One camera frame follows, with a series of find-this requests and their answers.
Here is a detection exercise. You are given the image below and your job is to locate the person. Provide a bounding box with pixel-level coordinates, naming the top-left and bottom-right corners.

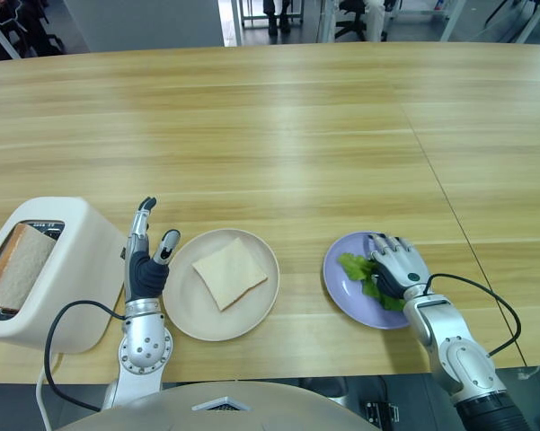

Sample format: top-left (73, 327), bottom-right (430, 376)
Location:
top-left (363, 0), bottom-right (397, 43)
top-left (261, 0), bottom-right (294, 36)

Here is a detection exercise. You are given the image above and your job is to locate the beige plate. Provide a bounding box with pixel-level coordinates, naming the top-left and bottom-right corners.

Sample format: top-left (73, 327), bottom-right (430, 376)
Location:
top-left (162, 228), bottom-right (281, 343)

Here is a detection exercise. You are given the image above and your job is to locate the black office chair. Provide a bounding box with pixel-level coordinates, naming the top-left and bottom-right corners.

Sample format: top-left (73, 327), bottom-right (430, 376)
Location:
top-left (333, 0), bottom-right (370, 42)

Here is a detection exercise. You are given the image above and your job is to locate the black cable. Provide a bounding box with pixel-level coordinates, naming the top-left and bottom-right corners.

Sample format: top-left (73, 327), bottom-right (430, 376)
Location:
top-left (43, 301), bottom-right (128, 413)
top-left (421, 273), bottom-right (522, 358)

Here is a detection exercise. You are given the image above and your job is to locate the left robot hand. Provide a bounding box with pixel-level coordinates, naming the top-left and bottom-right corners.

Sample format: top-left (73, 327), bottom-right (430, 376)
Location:
top-left (123, 196), bottom-right (181, 303)

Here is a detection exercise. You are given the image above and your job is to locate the bread slice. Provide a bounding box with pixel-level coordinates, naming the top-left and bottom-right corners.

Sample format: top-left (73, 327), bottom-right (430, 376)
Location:
top-left (191, 236), bottom-right (270, 312)
top-left (0, 224), bottom-right (58, 312)

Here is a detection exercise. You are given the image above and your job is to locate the robot body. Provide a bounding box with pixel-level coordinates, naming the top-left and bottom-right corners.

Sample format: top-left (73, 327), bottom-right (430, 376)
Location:
top-left (57, 380), bottom-right (380, 431)

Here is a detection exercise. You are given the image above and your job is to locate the green lettuce leaf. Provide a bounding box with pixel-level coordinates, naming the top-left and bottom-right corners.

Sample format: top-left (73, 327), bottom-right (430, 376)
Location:
top-left (338, 252), bottom-right (407, 312)

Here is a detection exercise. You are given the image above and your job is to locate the purple plate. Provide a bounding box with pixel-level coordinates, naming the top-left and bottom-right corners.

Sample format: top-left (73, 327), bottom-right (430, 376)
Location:
top-left (322, 231), bottom-right (415, 330)

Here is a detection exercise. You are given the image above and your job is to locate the white cord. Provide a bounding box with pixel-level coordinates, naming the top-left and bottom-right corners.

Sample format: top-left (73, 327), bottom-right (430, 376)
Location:
top-left (35, 351), bottom-right (65, 431)

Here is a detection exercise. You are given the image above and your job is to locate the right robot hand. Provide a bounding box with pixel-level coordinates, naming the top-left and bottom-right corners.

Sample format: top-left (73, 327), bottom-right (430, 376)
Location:
top-left (367, 232), bottom-right (433, 299)

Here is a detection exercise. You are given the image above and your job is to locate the cream toaster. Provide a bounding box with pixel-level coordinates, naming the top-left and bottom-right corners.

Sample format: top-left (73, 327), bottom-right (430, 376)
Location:
top-left (0, 196), bottom-right (130, 356)

